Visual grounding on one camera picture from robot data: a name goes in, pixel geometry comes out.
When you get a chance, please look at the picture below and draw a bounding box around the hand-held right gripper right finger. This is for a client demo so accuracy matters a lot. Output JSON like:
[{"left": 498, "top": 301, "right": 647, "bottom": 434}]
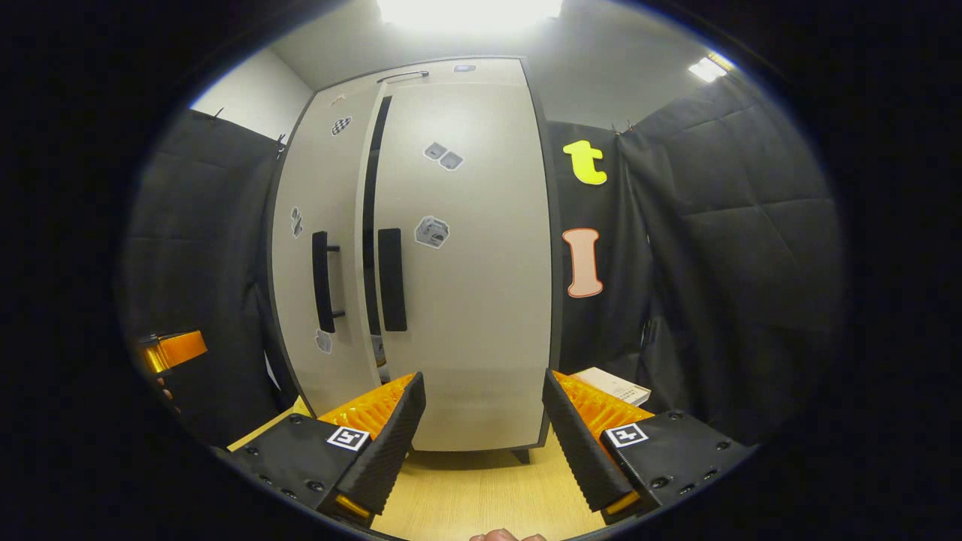
[{"left": 541, "top": 368, "right": 756, "bottom": 527}]

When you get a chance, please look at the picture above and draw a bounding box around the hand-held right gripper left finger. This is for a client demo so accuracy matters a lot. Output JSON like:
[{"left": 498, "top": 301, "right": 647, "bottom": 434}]
[{"left": 225, "top": 372, "right": 427, "bottom": 527}]

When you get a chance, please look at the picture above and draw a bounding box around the grey shoe cabinet door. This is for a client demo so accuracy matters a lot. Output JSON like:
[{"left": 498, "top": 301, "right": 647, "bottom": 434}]
[
  {"left": 269, "top": 83, "right": 388, "bottom": 418},
  {"left": 366, "top": 79, "right": 555, "bottom": 452}
]

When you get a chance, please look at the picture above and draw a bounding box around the grey shoe cabinet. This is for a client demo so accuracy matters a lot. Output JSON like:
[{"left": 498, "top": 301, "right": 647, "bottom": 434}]
[{"left": 267, "top": 56, "right": 564, "bottom": 464}]

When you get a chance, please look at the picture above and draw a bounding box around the flat white box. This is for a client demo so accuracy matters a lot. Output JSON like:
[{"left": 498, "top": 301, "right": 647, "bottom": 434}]
[{"left": 571, "top": 367, "right": 652, "bottom": 407}]

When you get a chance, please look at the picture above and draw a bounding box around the black backdrop cloth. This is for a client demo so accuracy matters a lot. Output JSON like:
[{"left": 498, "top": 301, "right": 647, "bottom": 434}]
[
  {"left": 545, "top": 71, "right": 850, "bottom": 452},
  {"left": 120, "top": 109, "right": 298, "bottom": 452}
]

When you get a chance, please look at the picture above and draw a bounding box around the small ceiling light panel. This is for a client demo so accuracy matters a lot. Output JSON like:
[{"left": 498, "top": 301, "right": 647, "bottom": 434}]
[{"left": 688, "top": 51, "right": 734, "bottom": 82}]

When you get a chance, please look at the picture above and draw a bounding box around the large ceiling light panel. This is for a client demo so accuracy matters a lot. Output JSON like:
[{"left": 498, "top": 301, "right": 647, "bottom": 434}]
[{"left": 376, "top": 0, "right": 564, "bottom": 31}]

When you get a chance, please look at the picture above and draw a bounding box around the black door handle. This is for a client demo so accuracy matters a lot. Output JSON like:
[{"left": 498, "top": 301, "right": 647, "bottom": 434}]
[
  {"left": 377, "top": 228, "right": 408, "bottom": 332},
  {"left": 312, "top": 231, "right": 346, "bottom": 334}
]

